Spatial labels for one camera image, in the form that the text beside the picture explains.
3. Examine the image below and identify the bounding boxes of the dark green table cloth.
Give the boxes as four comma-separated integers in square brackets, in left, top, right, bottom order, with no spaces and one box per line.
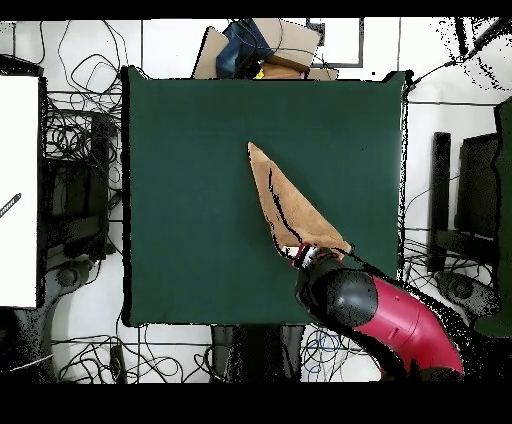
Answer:
[120,65,410,329]

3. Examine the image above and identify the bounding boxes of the black cable bundle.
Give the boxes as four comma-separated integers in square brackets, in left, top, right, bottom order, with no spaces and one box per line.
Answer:
[39,19,127,193]
[401,227,497,289]
[51,323,215,383]

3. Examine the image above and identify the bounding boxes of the brown folded garment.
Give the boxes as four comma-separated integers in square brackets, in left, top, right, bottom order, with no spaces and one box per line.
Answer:
[258,59,310,80]

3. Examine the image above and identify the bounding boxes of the black label strip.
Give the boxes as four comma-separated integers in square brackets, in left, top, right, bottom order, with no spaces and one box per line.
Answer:
[0,192,22,219]

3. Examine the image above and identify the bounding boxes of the tan terry towel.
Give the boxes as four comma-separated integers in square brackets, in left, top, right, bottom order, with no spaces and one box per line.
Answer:
[246,141,353,259]

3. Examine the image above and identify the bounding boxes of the blue jeans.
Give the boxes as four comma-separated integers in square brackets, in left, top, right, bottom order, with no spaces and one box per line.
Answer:
[215,19,277,79]

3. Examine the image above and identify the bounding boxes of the black equipment cart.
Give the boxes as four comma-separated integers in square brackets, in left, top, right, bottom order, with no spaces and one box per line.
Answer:
[41,111,121,261]

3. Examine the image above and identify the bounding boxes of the brown cardboard box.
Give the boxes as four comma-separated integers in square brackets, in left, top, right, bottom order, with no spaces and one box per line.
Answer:
[191,17,340,81]

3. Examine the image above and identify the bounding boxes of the black cable with connector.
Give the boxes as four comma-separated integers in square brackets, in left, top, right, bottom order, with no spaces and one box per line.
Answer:
[407,17,512,93]

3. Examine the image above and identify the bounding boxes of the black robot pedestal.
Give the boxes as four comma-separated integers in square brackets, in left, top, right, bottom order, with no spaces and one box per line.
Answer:
[211,325,305,383]

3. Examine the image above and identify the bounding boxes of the black power strip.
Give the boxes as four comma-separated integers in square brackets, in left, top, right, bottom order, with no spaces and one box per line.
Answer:
[109,345,127,383]

